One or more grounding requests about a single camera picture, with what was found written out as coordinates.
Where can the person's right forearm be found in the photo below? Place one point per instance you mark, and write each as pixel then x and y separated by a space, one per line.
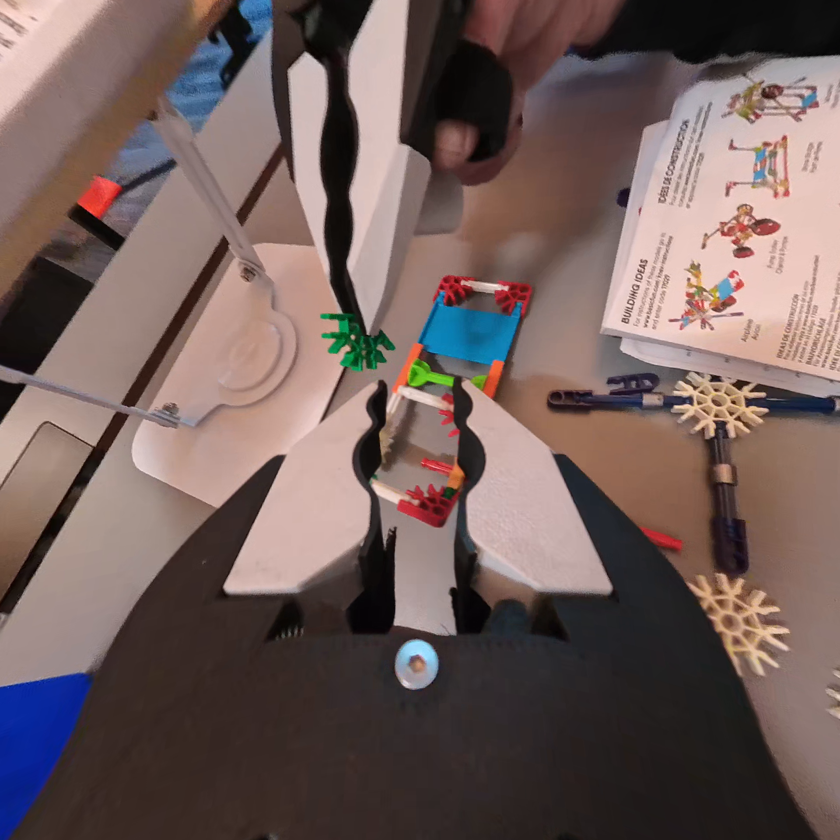
pixel 722 26

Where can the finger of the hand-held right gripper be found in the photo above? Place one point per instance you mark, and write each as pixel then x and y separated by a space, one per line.
pixel 384 197
pixel 308 164

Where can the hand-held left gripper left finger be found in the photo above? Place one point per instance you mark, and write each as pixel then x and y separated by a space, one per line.
pixel 295 525

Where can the green toy connector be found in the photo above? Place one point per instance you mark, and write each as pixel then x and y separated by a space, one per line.
pixel 358 348

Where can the blue rod cross toy assembly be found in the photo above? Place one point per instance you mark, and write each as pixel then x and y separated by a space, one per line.
pixel 718 403

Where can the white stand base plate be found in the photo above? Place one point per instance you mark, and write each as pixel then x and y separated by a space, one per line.
pixel 197 459

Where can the white instruction leaflet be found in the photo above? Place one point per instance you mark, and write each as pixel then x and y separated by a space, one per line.
pixel 722 371

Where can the colour printed instruction booklet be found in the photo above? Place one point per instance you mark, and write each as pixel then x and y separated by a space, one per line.
pixel 689 262

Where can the colourful toy construction frame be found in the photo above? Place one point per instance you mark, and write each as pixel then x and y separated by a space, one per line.
pixel 469 331

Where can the clear round disc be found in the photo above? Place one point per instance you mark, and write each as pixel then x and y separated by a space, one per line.
pixel 253 358

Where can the person's right hand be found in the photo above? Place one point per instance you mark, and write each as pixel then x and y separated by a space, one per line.
pixel 525 33

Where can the orange plastic part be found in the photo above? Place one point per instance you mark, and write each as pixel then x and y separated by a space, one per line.
pixel 98 197

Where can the pale cardboard box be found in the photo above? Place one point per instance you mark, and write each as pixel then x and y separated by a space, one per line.
pixel 79 98

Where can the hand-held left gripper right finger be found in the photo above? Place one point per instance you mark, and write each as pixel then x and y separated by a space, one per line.
pixel 544 525

